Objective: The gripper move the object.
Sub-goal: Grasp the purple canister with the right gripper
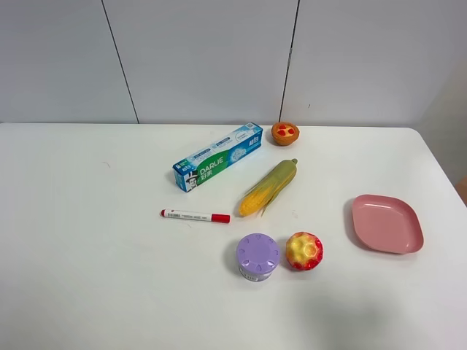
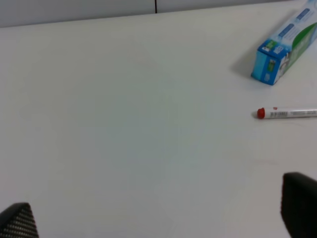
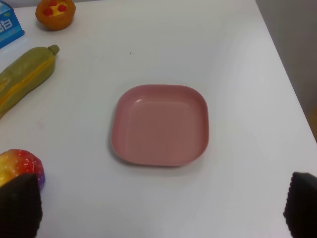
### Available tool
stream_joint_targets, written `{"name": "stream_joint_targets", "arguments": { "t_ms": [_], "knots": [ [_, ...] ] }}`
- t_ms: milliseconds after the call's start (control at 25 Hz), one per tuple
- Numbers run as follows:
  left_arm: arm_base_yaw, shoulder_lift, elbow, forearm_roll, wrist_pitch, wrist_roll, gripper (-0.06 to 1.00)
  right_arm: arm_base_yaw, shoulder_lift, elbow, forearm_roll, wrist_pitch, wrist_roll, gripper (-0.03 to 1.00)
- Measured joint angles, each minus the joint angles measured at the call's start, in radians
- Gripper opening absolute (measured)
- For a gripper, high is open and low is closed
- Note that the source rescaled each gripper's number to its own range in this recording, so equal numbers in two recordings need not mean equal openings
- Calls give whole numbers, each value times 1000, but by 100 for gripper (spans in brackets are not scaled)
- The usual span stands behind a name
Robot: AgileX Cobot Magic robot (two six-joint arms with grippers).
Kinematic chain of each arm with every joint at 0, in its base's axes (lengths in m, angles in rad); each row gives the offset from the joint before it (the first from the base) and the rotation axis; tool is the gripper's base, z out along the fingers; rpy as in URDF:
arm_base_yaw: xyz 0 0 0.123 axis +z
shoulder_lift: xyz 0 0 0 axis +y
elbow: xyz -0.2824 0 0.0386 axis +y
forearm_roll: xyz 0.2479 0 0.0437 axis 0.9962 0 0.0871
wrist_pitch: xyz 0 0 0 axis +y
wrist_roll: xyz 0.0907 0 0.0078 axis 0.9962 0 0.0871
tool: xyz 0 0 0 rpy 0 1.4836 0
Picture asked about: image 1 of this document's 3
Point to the toy corn cob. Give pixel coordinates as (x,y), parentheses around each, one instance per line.
(262,194)

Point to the Darlie toothpaste box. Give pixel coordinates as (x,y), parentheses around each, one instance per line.
(202,165)

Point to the red white marker pen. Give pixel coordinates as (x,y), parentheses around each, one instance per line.
(196,216)

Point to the purple lidded jar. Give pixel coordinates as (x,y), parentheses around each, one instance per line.
(257,255)

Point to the pink plastic plate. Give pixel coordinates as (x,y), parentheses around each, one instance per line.
(386,224)

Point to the toy egg tart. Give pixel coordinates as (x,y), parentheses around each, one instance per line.
(284,133)

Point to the red yellow toy apple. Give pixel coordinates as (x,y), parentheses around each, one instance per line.
(304,251)

